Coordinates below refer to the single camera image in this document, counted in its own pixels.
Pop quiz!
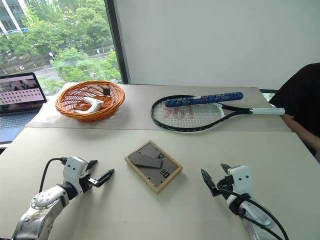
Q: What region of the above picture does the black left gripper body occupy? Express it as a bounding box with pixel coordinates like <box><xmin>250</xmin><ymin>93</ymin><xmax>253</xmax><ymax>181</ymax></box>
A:
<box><xmin>79</xmin><ymin>171</ymin><xmax>101</xmax><ymax>194</ymax></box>

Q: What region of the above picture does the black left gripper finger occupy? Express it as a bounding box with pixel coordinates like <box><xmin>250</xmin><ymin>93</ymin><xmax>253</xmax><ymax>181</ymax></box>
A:
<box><xmin>85</xmin><ymin>159</ymin><xmax>99</xmax><ymax>173</ymax></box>
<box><xmin>96</xmin><ymin>168</ymin><xmax>116</xmax><ymax>188</ymax></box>

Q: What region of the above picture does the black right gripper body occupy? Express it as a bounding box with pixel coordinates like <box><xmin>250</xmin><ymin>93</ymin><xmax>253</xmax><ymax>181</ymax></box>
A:
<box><xmin>211</xmin><ymin>174</ymin><xmax>235</xmax><ymax>200</ymax></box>

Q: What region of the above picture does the open laptop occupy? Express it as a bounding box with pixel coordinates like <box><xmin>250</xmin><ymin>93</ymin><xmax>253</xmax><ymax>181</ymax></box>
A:
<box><xmin>0</xmin><ymin>72</ymin><xmax>48</xmax><ymax>145</ymax></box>

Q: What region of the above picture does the black tennis racket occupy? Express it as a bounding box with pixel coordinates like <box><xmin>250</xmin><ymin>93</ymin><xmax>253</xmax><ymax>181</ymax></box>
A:
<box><xmin>150</xmin><ymin>94</ymin><xmax>286</xmax><ymax>133</ymax></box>

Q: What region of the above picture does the orange woven basket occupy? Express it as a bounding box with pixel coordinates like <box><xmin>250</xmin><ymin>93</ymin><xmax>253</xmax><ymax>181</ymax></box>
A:
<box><xmin>54</xmin><ymin>80</ymin><xmax>126</xmax><ymax>123</ymax></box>

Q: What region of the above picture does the blue patterned tube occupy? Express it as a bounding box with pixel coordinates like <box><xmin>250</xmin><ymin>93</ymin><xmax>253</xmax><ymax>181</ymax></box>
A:
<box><xmin>164</xmin><ymin>91</ymin><xmax>244</xmax><ymax>109</ymax></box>

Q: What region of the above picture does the person in black shirt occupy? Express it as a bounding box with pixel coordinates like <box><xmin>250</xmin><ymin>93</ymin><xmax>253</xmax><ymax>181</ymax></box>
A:
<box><xmin>268</xmin><ymin>62</ymin><xmax>320</xmax><ymax>164</ymax></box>

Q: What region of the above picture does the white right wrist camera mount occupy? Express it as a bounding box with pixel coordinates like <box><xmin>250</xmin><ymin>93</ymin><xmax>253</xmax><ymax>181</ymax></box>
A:
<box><xmin>227</xmin><ymin>165</ymin><xmax>253</xmax><ymax>199</ymax></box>

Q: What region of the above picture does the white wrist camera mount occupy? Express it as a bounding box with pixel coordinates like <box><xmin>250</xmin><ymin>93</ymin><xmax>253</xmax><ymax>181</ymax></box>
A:
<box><xmin>227</xmin><ymin>165</ymin><xmax>253</xmax><ymax>199</ymax></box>
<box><xmin>62</xmin><ymin>156</ymin><xmax>89</xmax><ymax>199</ymax></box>

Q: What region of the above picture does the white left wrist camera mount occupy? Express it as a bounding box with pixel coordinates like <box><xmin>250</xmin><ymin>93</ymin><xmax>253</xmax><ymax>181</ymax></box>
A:
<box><xmin>62</xmin><ymin>156</ymin><xmax>89</xmax><ymax>199</ymax></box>

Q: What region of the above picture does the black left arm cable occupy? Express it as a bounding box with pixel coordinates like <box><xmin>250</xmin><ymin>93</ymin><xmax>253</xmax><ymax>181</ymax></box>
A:
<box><xmin>38</xmin><ymin>157</ymin><xmax>69</xmax><ymax>194</ymax></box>

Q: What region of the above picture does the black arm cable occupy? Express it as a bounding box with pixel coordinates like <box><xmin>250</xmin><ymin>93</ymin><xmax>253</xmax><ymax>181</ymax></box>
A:
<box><xmin>216</xmin><ymin>181</ymin><xmax>290</xmax><ymax>240</ymax></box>
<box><xmin>38</xmin><ymin>157</ymin><xmax>69</xmax><ymax>194</ymax></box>

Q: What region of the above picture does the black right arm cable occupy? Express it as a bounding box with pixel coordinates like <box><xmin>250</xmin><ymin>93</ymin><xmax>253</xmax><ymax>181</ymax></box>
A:
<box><xmin>216</xmin><ymin>181</ymin><xmax>290</xmax><ymax>240</ymax></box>

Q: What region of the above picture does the wooden picture frame face-down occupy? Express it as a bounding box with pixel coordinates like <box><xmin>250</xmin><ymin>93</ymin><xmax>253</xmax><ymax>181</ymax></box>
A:
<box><xmin>124</xmin><ymin>140</ymin><xmax>184</xmax><ymax>195</ymax></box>

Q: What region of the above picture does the white plastic handle piece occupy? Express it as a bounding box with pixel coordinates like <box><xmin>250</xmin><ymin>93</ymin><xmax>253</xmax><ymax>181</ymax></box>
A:
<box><xmin>72</xmin><ymin>97</ymin><xmax>105</xmax><ymax>115</ymax></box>

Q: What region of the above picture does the dark window frame post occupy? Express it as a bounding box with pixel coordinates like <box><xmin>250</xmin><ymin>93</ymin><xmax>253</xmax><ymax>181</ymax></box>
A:
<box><xmin>104</xmin><ymin>0</ymin><xmax>131</xmax><ymax>85</ymax></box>

